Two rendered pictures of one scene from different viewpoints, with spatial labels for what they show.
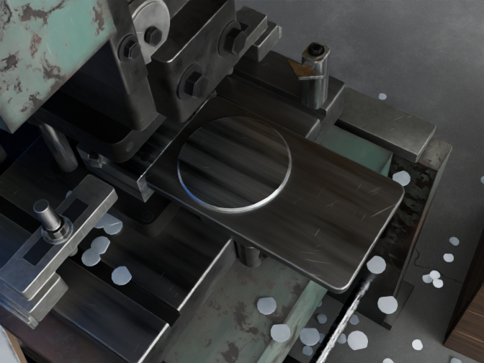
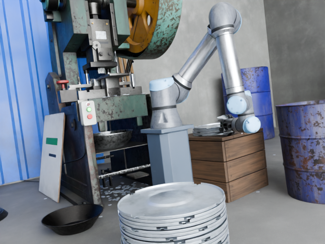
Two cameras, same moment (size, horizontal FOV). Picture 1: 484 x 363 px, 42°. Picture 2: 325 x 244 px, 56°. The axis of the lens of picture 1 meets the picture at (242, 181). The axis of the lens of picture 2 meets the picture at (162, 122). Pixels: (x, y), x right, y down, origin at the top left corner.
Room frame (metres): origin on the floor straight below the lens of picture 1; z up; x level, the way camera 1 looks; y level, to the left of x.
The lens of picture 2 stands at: (-1.43, -0.91, 0.55)
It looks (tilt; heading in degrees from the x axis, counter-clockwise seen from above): 3 degrees down; 18
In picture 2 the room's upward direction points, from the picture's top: 7 degrees counter-clockwise
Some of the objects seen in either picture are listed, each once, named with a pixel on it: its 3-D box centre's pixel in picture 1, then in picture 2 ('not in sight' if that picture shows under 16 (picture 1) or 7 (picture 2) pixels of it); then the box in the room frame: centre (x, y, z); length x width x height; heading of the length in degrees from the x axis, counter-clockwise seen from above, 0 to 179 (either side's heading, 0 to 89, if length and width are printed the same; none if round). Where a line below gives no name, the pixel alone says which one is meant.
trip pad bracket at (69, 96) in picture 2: not in sight; (68, 105); (0.08, 0.13, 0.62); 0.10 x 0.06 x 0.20; 140
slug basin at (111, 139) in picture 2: not in sight; (109, 139); (0.46, 0.10, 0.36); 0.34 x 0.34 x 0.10
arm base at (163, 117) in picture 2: not in sight; (165, 116); (-0.06, -0.49, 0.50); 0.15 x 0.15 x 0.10
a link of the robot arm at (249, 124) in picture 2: not in sight; (247, 124); (0.01, -0.85, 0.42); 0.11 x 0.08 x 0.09; 32
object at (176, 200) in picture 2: not in sight; (170, 197); (-0.65, -0.66, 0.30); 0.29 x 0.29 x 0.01
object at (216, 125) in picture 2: not in sight; (218, 125); (0.40, -0.67, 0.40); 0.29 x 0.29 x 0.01
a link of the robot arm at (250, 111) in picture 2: not in sight; (243, 103); (0.00, -0.84, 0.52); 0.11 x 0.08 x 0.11; 171
